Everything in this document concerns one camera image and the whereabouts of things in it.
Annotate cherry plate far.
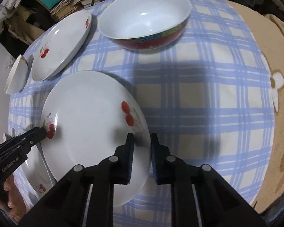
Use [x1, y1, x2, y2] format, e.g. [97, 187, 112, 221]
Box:
[31, 10, 92, 82]

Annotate large plain white bowl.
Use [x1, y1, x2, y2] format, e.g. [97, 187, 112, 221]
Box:
[4, 55, 29, 95]

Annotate left hand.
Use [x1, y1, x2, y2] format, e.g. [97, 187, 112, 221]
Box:
[3, 174, 27, 222]

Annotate beige blanket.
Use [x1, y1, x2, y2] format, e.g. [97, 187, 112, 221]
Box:
[229, 2, 284, 213]

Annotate red rimmed bowl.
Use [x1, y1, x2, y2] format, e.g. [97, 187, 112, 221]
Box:
[97, 0, 192, 50]

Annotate cherry plate under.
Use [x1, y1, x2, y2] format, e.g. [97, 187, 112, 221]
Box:
[14, 143, 56, 199]

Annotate large cherry plate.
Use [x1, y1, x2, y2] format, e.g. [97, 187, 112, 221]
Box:
[41, 71, 151, 207]

